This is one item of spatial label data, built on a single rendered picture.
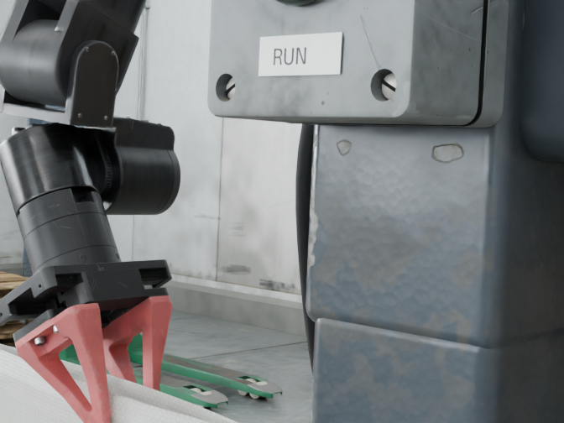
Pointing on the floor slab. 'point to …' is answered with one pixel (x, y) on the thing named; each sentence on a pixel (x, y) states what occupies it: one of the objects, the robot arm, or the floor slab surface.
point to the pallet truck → (252, 383)
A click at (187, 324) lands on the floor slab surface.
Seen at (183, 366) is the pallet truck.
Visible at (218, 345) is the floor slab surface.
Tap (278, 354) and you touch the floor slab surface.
